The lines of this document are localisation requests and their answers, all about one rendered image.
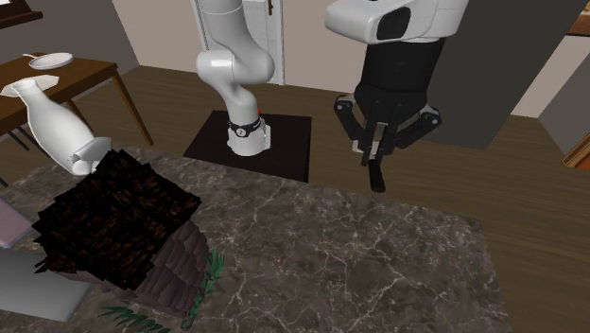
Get dark robot stand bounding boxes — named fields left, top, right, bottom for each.
left=182, top=110, right=313, bottom=184

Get white vase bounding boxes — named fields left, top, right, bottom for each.
left=10, top=78, right=113, bottom=177

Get grey laptop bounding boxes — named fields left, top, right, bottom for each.
left=0, top=198, right=92, bottom=324

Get dark potted plant, grey pot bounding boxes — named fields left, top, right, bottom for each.
left=31, top=147, right=226, bottom=333

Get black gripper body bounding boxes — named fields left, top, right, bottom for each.
left=354, top=38, right=446, bottom=157

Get brown wooden table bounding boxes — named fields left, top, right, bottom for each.
left=0, top=51, right=155, bottom=188

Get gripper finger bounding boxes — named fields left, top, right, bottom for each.
left=333, top=94, right=377, bottom=168
left=368, top=103, right=443, bottom=193

